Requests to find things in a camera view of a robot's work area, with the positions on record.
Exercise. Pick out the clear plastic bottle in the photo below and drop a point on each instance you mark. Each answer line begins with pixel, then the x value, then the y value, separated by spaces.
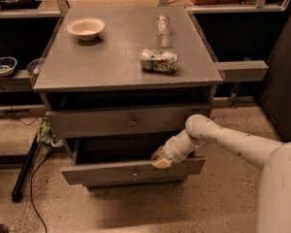
pixel 162 26

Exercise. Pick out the crushed green white can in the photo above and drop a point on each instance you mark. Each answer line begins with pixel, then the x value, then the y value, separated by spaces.
pixel 159 60

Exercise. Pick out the black pole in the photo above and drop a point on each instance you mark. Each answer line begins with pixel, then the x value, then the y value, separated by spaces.
pixel 16 193

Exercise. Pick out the grey drawer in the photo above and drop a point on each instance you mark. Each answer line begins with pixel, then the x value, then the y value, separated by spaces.
pixel 122 121
pixel 117 160

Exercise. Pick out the clear glass bowl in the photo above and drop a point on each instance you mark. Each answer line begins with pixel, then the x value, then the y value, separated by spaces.
pixel 35 66

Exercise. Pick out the grey left counter shelf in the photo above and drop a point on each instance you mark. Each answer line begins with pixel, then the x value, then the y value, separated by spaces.
pixel 19 81

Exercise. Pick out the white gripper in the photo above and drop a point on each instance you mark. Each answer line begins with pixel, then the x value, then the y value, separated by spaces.
pixel 172 151

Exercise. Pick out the grey drawer cabinet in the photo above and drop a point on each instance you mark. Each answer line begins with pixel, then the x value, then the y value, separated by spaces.
pixel 106 72

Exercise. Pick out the beige bowl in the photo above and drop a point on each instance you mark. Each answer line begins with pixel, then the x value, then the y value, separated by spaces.
pixel 86 28

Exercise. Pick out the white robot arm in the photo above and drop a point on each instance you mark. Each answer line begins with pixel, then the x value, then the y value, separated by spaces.
pixel 272 157

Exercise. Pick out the green white bag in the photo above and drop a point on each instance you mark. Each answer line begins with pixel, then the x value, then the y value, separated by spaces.
pixel 46 136

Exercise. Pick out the blue patterned bowl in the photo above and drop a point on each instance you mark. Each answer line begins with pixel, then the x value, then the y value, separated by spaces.
pixel 7 66

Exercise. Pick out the grey top drawer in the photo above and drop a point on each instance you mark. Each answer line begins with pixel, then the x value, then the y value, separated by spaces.
pixel 122 121

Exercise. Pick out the grey side shelf block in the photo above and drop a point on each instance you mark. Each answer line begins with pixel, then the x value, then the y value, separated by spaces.
pixel 242 71

